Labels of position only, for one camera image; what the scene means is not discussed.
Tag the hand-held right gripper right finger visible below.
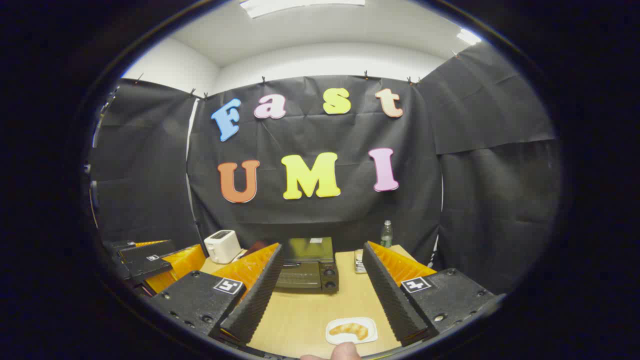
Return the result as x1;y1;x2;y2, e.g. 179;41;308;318
362;241;501;347

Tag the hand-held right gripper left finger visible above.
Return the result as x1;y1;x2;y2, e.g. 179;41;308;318
148;243;285;346

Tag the golden croissant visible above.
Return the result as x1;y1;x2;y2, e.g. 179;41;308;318
329;323;369;341

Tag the black electric oven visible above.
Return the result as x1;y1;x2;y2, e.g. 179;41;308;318
274;237;340;294

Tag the white toaster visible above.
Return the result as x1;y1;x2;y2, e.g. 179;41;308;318
204;229;242;264

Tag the white plate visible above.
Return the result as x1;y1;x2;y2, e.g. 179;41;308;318
325;317;379;346

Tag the black backdrop cloth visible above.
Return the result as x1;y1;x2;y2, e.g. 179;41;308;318
87;42;563;296

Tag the ceiling light panel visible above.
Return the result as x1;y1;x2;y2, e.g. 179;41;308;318
456;28;482;46
239;0;366;19

